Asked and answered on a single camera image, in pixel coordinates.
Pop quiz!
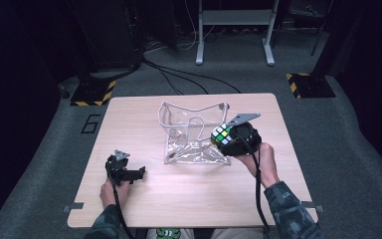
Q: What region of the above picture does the dark equipment cabinet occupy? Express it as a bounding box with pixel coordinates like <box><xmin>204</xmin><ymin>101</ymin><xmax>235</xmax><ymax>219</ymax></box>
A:
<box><xmin>67</xmin><ymin>0</ymin><xmax>144</xmax><ymax>75</ymax></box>

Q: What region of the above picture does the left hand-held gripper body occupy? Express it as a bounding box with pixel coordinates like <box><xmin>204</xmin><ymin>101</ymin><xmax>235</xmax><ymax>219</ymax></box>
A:
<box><xmin>104</xmin><ymin>148</ymin><xmax>133</xmax><ymax>187</ymax></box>

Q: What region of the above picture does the black floor cable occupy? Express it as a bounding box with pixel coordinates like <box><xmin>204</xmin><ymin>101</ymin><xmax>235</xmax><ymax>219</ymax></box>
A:
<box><xmin>157</xmin><ymin>68</ymin><xmax>185</xmax><ymax>97</ymax></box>
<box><xmin>141</xmin><ymin>57</ymin><xmax>243</xmax><ymax>95</ymax></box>

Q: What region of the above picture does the person's left hand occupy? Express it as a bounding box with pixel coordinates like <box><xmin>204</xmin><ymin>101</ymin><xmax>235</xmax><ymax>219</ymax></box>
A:
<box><xmin>99</xmin><ymin>176</ymin><xmax>131</xmax><ymax>210</ymax></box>

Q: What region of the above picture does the white metal stand frame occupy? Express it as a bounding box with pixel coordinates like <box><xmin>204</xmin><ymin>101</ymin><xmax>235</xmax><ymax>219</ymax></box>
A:
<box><xmin>195</xmin><ymin>0</ymin><xmax>281</xmax><ymax>67</ymax></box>

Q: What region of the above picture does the hand-held gripper cable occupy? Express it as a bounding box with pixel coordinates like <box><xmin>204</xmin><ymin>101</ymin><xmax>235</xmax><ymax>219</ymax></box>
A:
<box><xmin>110</xmin><ymin>180</ymin><xmax>130</xmax><ymax>239</ymax></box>
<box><xmin>233</xmin><ymin>131</ymin><xmax>272</xmax><ymax>237</ymax></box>

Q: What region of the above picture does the colourful puzzle cube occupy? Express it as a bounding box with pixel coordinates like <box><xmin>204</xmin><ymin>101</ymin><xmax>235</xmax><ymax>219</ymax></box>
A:
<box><xmin>210</xmin><ymin>122</ymin><xmax>235</xmax><ymax>147</ymax></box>

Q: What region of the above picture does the yellow-black striped stand base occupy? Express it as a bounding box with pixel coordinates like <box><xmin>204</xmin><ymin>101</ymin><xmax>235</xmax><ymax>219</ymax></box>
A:
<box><xmin>285</xmin><ymin>72</ymin><xmax>336</xmax><ymax>100</ymax></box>
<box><xmin>70</xmin><ymin>79</ymin><xmax>117</xmax><ymax>108</ymax></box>

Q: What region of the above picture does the left hand-held gripper cable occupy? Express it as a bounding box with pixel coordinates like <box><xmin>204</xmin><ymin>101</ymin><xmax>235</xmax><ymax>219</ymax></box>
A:
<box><xmin>110</xmin><ymin>180</ymin><xmax>130</xmax><ymax>239</ymax></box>

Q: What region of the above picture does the white floor cable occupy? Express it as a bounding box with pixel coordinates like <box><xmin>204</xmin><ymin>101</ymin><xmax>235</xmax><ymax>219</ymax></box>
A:
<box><xmin>143</xmin><ymin>0</ymin><xmax>215</xmax><ymax>54</ymax></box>

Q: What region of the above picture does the right hand-held gripper cable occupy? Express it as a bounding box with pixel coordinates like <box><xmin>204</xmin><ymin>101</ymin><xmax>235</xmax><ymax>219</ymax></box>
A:
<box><xmin>233</xmin><ymin>131</ymin><xmax>272</xmax><ymax>237</ymax></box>

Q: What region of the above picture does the black stand leg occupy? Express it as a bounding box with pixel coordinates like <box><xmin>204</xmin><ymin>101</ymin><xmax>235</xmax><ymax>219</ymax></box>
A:
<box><xmin>309</xmin><ymin>0</ymin><xmax>334</xmax><ymax>57</ymax></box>

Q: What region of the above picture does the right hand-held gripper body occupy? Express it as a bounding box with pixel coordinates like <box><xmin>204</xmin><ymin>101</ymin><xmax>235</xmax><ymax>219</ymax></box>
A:
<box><xmin>219</xmin><ymin>113</ymin><xmax>263</xmax><ymax>157</ymax></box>

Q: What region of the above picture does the person's right hand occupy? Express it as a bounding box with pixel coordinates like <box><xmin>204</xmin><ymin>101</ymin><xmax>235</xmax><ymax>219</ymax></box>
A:
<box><xmin>234</xmin><ymin>141</ymin><xmax>281</xmax><ymax>189</ymax></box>

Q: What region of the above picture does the grey metal table bracket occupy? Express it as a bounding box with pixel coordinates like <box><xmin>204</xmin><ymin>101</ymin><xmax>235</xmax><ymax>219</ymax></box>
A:
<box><xmin>299</xmin><ymin>200</ymin><xmax>325</xmax><ymax>213</ymax></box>
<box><xmin>62</xmin><ymin>201</ymin><xmax>86</xmax><ymax>214</ymax></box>

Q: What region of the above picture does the clear plastic bag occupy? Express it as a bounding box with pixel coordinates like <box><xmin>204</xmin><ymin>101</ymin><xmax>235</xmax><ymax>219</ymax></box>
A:
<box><xmin>157</xmin><ymin>101</ymin><xmax>232</xmax><ymax>166</ymax></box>

